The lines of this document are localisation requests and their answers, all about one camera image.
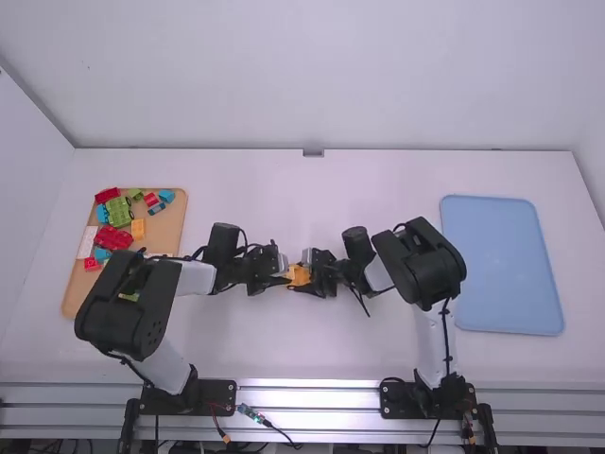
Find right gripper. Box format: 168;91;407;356
292;245;352;301

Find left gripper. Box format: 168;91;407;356
243;243;294;298

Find yellow toy car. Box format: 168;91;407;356
282;263;317;290

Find silver rails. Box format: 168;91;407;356
0;376;605;440

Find tan tray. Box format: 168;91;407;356
60;186;189;320

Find large red toy brick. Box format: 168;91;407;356
93;224;135;252

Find green wheeled toy brick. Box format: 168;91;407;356
104;197;135;230

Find blue mat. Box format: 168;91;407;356
439;193;566;338

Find white toy brick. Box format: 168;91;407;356
77;225;100;261

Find black cable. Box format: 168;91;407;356
348;282;373;320

